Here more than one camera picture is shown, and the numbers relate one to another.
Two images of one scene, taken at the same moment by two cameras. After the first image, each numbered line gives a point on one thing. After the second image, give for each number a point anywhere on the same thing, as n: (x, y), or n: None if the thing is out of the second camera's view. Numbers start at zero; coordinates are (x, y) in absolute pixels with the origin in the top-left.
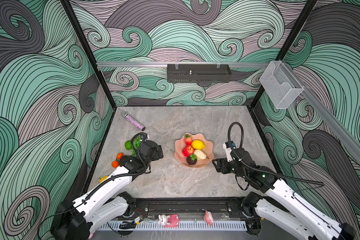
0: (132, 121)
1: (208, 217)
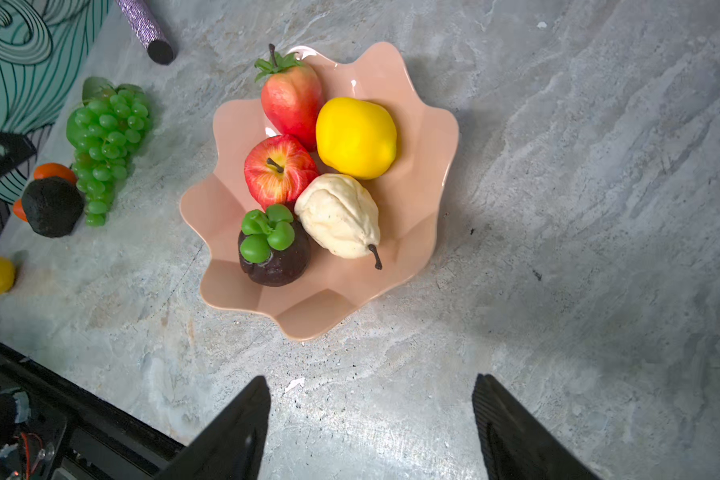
0: (149, 30)
1: None
